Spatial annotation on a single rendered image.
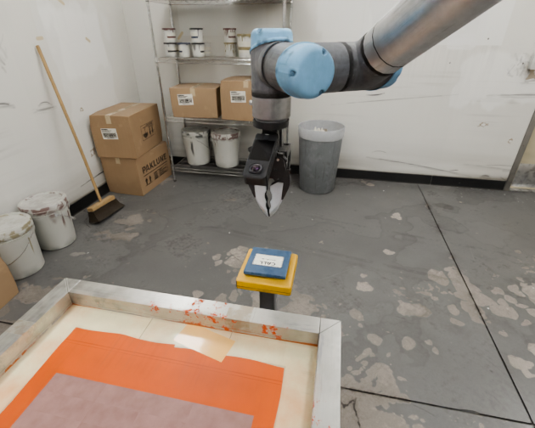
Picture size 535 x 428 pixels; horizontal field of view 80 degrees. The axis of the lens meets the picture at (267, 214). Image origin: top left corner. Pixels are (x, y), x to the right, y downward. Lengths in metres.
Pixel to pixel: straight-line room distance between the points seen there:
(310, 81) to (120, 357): 0.55
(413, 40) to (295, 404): 0.54
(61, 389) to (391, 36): 0.72
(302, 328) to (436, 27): 0.49
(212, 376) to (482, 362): 1.68
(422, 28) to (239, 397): 0.57
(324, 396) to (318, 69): 0.47
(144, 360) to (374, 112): 3.28
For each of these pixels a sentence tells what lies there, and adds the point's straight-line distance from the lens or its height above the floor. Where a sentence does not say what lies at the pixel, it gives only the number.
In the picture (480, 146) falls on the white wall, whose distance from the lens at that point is 3.93.
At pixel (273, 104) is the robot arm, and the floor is 1.34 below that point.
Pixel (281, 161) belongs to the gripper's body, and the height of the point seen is 1.23.
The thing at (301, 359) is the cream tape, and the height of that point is 0.96.
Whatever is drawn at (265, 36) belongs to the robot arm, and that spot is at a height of 1.45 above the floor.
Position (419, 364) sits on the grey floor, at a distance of 1.93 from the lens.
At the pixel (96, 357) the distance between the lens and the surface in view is 0.68.
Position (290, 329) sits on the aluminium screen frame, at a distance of 0.61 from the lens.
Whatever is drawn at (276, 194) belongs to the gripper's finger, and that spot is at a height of 1.15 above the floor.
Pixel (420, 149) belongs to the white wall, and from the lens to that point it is 3.77.
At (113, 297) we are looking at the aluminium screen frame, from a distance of 0.73.
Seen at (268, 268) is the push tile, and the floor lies 0.97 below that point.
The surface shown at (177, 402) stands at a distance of 0.59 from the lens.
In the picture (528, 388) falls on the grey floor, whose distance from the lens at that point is 2.10.
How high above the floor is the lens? 1.45
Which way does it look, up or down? 30 degrees down
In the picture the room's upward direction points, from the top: straight up
